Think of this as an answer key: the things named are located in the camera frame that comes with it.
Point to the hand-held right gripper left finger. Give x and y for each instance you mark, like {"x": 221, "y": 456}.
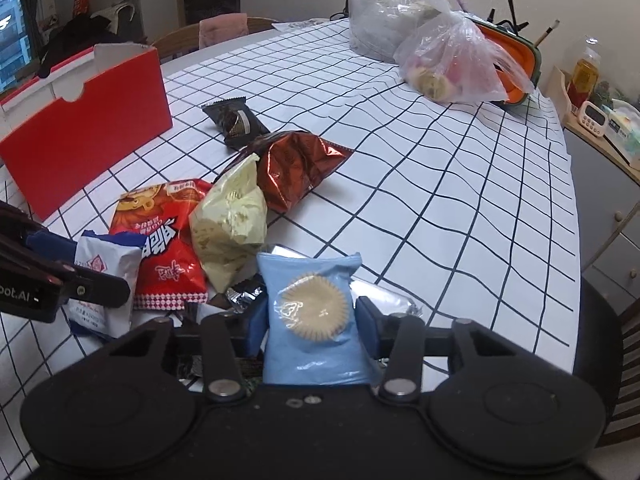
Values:
{"x": 256, "y": 330}

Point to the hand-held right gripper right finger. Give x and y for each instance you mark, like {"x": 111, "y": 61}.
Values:
{"x": 367, "y": 327}

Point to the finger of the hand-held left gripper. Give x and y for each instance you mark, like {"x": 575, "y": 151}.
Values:
{"x": 52, "y": 247}
{"x": 95, "y": 290}

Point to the white blue snack packet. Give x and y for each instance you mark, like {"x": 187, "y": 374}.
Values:
{"x": 110, "y": 255}

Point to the clear silver snack packet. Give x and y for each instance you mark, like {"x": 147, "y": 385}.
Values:
{"x": 395, "y": 300}

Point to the light blue cupcake packet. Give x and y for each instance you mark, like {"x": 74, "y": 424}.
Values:
{"x": 310, "y": 360}

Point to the red cardboard box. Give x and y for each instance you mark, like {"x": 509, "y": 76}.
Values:
{"x": 90, "y": 145}

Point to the cream yellow snack packet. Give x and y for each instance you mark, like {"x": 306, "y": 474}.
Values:
{"x": 230, "y": 220}

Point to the clear plastic bag with snacks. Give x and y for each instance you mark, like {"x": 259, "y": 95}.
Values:
{"x": 450, "y": 60}

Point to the dark silver snack packet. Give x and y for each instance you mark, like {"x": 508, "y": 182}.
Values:
{"x": 242, "y": 294}

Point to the red noodle snack packet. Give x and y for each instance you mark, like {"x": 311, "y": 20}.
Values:
{"x": 165, "y": 260}

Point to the white grid tablecloth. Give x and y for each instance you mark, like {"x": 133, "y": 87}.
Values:
{"x": 400, "y": 185}

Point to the brown red foil packet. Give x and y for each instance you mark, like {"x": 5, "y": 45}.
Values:
{"x": 295, "y": 170}

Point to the black snack packet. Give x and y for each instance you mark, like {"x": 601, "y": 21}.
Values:
{"x": 235, "y": 120}

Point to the black clothes pile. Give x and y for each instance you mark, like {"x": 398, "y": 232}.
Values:
{"x": 75, "y": 35}

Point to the window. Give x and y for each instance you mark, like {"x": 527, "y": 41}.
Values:
{"x": 12, "y": 30}

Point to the wooden round back chair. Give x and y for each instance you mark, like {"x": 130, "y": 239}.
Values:
{"x": 175, "y": 42}

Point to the wooden slatted chair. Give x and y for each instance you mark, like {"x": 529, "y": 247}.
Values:
{"x": 610, "y": 350}

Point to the red paper bag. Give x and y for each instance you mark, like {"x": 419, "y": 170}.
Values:
{"x": 82, "y": 0}

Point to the grey drawer cabinet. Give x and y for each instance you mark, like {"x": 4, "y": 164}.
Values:
{"x": 600, "y": 185}

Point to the pink cloth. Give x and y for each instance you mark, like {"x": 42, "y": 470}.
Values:
{"x": 222, "y": 30}

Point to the grey plastic bag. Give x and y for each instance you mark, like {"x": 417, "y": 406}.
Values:
{"x": 380, "y": 25}

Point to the orange green container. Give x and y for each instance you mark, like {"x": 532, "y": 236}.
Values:
{"x": 505, "y": 55}

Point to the beige organizer tray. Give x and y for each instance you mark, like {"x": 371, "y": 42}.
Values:
{"x": 560, "y": 90}

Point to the white kitchen timer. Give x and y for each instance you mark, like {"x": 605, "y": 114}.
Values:
{"x": 593, "y": 117}

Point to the printed paper sheet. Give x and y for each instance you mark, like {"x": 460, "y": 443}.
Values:
{"x": 297, "y": 24}

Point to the tissue pack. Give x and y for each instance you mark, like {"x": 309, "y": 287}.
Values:
{"x": 625, "y": 132}

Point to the clear bottle amber liquid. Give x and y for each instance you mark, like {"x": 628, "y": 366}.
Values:
{"x": 585, "y": 75}

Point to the short paint brush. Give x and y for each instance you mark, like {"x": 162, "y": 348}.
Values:
{"x": 546, "y": 32}

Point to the long paint brush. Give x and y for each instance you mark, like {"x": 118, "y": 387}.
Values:
{"x": 509, "y": 0}

